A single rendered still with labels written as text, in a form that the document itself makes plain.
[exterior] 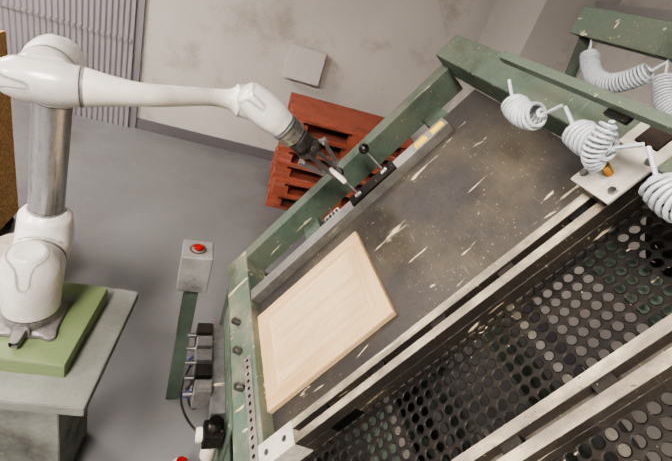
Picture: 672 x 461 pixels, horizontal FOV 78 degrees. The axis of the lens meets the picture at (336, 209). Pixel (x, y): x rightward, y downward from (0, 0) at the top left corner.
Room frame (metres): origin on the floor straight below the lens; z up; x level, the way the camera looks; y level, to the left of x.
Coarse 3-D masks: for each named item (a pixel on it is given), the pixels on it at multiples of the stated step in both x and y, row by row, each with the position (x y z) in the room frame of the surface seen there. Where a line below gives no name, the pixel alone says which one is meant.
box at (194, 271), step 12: (192, 240) 1.36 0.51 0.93; (180, 264) 1.25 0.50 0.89; (192, 264) 1.26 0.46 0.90; (204, 264) 1.28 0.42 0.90; (180, 276) 1.25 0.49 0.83; (192, 276) 1.26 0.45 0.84; (204, 276) 1.28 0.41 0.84; (180, 288) 1.25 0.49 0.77; (192, 288) 1.27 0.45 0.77; (204, 288) 1.29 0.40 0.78
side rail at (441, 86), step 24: (408, 96) 1.63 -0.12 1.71; (432, 96) 1.61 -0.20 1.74; (384, 120) 1.60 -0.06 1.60; (408, 120) 1.59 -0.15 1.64; (384, 144) 1.57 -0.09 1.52; (360, 168) 1.54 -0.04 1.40; (312, 192) 1.50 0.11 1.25; (336, 192) 1.52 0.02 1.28; (288, 216) 1.46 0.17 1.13; (312, 216) 1.49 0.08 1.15; (264, 240) 1.43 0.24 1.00; (288, 240) 1.46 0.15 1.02; (264, 264) 1.43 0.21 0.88
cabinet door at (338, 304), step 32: (352, 256) 1.12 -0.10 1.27; (320, 288) 1.08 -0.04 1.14; (352, 288) 1.01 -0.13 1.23; (384, 288) 0.97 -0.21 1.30; (288, 320) 1.03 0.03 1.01; (320, 320) 0.97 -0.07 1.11; (352, 320) 0.91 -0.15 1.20; (384, 320) 0.87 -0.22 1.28; (288, 352) 0.92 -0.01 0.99; (320, 352) 0.87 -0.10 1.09; (288, 384) 0.82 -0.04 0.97
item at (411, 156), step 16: (448, 128) 1.38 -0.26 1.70; (432, 144) 1.36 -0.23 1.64; (400, 160) 1.35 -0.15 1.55; (416, 160) 1.35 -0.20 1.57; (400, 176) 1.34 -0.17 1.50; (352, 208) 1.29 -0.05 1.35; (336, 224) 1.27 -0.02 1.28; (320, 240) 1.26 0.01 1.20; (288, 256) 1.27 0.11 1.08; (304, 256) 1.24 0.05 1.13; (272, 272) 1.24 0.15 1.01; (288, 272) 1.23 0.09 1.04; (256, 288) 1.22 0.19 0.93; (272, 288) 1.21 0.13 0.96
